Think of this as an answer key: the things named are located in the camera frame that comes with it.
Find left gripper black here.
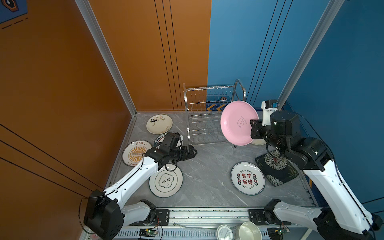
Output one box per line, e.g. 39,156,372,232
168,144,198,163

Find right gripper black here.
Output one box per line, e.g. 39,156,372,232
248,118,287,155

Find pink plate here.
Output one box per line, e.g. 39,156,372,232
221,101,259,146

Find white plate green flower outline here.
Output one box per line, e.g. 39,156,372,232
149,164,184,198

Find steel two-tier dish rack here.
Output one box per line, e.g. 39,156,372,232
184,79,247,145

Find white plate red chinese characters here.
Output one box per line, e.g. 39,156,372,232
231,162,266,196

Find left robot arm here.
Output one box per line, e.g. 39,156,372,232
81,133,198,240

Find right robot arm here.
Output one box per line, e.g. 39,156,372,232
250,111,383,240

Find plain cream plate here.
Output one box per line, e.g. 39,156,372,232
251,139,267,146

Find white plate dark green rim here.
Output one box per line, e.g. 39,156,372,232
154,133,184,147

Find dark square floral plate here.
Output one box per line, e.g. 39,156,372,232
255,150,299,187

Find cream plate with panda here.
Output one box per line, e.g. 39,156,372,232
146,114,173,135

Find white plate orange sunburst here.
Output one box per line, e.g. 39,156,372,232
122,140,152,167

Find white round lid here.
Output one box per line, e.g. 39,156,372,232
216,225,234,240

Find green circuit board left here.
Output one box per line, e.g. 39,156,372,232
139,229,159,239

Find green circuit board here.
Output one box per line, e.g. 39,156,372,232
274,228,290,239
139,229,159,239

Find white bowl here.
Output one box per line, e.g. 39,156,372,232
234,222,262,240

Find green circuit board right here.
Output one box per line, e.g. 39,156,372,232
274,228,290,239

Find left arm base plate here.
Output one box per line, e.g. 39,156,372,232
130,209,170,226

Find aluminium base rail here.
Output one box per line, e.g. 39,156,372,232
115,207,304,240

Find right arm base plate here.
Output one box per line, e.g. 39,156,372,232
248,209,292,226

